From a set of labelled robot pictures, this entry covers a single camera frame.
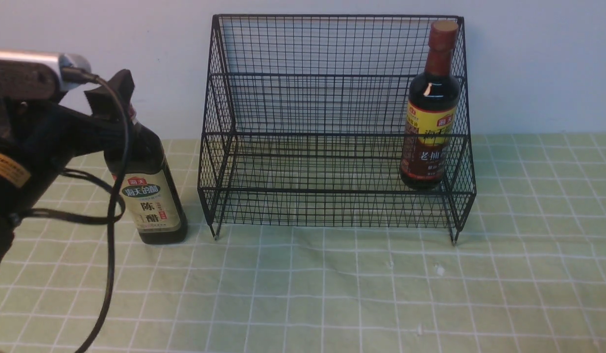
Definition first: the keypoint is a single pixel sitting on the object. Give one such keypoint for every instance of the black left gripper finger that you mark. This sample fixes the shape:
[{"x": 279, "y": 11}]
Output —
[{"x": 111, "y": 106}]

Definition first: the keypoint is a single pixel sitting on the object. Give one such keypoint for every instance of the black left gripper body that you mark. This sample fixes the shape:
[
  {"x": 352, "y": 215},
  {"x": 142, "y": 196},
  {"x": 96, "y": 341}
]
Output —
[{"x": 38, "y": 139}]

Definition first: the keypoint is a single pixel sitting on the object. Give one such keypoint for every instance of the vinegar bottle gold cap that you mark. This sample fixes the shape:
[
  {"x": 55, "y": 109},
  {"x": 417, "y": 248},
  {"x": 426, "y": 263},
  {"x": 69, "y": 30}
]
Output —
[{"x": 149, "y": 191}]

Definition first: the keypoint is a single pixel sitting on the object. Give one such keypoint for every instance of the soy sauce bottle red cap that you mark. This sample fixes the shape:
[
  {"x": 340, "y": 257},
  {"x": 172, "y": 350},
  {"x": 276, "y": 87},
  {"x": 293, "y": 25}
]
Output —
[{"x": 432, "y": 104}]

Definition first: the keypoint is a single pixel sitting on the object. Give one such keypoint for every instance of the green checkered tablecloth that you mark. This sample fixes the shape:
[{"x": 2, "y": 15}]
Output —
[{"x": 528, "y": 274}]

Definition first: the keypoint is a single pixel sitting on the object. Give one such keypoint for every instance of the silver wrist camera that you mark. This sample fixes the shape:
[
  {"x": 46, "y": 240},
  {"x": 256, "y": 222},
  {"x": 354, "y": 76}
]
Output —
[{"x": 38, "y": 75}]

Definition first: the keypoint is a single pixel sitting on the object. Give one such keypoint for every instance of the black wire mesh rack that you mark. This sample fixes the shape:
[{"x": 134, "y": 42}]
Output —
[{"x": 304, "y": 123}]

